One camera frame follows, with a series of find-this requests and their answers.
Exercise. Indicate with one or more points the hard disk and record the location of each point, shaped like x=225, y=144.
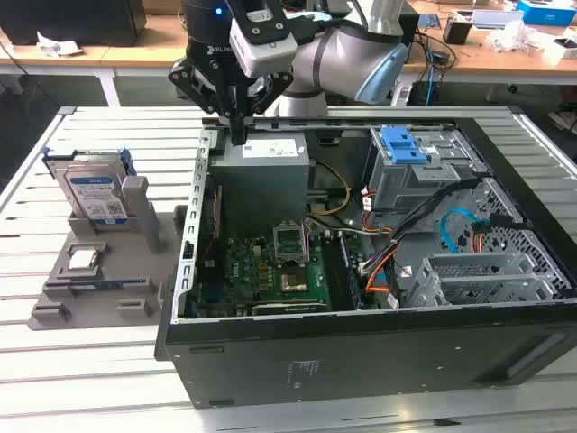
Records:
x=92, y=194

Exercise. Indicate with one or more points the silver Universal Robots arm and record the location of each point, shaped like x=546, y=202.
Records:
x=333, y=58

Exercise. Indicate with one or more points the CPU socket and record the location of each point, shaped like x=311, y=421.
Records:
x=293, y=282

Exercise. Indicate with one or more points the grey metal drive cage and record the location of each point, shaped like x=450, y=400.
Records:
x=396, y=185

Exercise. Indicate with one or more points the grey parts rack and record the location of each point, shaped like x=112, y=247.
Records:
x=121, y=252

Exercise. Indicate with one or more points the wooden desk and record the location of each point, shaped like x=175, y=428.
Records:
x=135, y=56
x=496, y=63

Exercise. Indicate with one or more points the small black container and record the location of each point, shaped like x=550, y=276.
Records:
x=456, y=32

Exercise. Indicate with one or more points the crumpled white plastic wrap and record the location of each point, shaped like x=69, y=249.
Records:
x=518, y=38

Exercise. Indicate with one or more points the flat silver box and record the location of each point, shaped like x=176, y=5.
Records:
x=496, y=19

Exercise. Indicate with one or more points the black PC case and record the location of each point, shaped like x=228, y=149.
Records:
x=360, y=361

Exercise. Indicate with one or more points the metal disk bay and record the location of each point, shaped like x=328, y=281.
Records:
x=473, y=259

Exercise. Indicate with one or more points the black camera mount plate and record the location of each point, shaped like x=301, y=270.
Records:
x=243, y=13

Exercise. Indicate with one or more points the blue drive latch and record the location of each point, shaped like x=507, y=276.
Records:
x=401, y=149

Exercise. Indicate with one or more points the green motherboard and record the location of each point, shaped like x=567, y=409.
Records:
x=243, y=270

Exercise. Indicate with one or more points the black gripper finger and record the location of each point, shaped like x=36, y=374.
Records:
x=233, y=122
x=245, y=122

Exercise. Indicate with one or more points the black graphics card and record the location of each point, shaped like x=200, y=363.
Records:
x=288, y=309

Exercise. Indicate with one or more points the large black box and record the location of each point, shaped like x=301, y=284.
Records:
x=67, y=22

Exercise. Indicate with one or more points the crumpled white paper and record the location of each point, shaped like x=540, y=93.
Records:
x=54, y=45

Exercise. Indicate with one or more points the small white box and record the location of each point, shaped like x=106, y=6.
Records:
x=565, y=47

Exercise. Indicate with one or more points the black speaker box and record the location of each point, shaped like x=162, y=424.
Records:
x=411, y=36

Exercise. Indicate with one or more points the blue cardboard box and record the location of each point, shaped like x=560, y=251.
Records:
x=545, y=11

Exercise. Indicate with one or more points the grey power supply unit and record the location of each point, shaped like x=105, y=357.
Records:
x=261, y=189

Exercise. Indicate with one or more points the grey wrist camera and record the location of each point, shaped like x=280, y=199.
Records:
x=270, y=54

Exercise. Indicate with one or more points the silver CPU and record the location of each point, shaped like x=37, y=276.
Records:
x=80, y=259

